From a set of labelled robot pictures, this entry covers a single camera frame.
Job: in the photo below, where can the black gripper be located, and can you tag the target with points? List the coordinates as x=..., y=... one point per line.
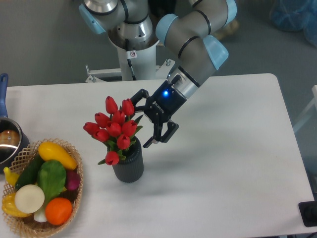
x=159, y=108

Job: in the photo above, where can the red tulip bouquet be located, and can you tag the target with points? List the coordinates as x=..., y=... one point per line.
x=116, y=130

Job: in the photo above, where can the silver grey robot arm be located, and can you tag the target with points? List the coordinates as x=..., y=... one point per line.
x=128, y=26

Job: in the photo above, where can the dark grey ribbed vase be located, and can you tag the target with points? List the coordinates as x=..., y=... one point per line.
x=131, y=168

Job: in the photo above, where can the purple red onion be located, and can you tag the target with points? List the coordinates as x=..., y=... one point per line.
x=72, y=180

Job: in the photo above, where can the yellow squash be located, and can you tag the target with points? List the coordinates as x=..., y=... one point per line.
x=51, y=151

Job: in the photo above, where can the green lettuce leaf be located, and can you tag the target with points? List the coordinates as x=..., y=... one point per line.
x=51, y=179

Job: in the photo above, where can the woven wicker basket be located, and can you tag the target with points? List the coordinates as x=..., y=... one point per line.
x=27, y=227

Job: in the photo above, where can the orange fruit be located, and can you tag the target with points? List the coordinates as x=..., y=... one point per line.
x=58, y=211

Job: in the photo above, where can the green cucumber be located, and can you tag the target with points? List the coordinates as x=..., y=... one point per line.
x=30, y=173

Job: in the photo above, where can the white round onion slice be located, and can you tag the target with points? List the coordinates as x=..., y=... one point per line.
x=29, y=198

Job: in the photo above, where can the yellow banana tip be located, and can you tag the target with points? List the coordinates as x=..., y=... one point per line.
x=10, y=176

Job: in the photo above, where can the blue plastic bag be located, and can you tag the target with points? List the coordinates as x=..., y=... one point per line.
x=295, y=16

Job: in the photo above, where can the yellow bell pepper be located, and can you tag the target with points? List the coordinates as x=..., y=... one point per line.
x=9, y=207

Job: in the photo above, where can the black device at table edge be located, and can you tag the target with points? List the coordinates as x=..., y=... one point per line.
x=308, y=211

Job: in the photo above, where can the blue handled saucepan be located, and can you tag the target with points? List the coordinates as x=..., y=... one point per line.
x=12, y=138

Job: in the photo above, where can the white frame at right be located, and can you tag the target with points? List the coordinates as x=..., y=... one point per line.
x=307, y=112

